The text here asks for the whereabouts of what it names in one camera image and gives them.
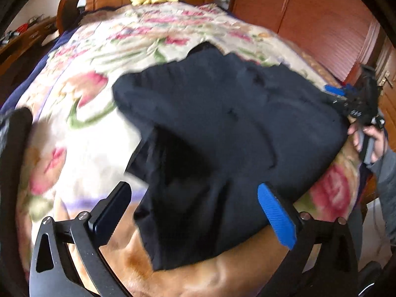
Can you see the navy bed sheet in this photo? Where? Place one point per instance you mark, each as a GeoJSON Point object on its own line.
{"type": "Point", "coordinates": [46, 51]}

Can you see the wooden chair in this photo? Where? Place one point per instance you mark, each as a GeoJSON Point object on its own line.
{"type": "Point", "coordinates": [68, 12]}

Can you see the black garment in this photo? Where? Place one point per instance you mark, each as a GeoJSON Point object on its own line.
{"type": "Point", "coordinates": [222, 136]}

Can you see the dark cloth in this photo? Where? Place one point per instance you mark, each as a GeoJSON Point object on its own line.
{"type": "Point", "coordinates": [12, 148]}

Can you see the small red object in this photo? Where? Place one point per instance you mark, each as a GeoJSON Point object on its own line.
{"type": "Point", "coordinates": [21, 28]}

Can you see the wooden desk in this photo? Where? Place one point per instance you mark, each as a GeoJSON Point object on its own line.
{"type": "Point", "coordinates": [18, 55]}

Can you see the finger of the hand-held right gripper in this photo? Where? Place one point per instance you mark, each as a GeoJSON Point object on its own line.
{"type": "Point", "coordinates": [335, 90]}

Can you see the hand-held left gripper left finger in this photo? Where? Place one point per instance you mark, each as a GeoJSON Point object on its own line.
{"type": "Point", "coordinates": [108, 219]}

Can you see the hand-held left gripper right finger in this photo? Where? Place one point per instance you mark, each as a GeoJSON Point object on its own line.
{"type": "Point", "coordinates": [275, 216]}

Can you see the wooden wardrobe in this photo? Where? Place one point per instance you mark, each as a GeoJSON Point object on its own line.
{"type": "Point", "coordinates": [309, 15]}

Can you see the person's right hand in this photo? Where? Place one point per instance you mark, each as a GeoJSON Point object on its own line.
{"type": "Point", "coordinates": [376, 144]}

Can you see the person's right forearm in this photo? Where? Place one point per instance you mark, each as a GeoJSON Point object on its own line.
{"type": "Point", "coordinates": [385, 191]}

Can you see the floral blanket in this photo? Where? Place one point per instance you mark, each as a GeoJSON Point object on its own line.
{"type": "Point", "coordinates": [86, 68]}

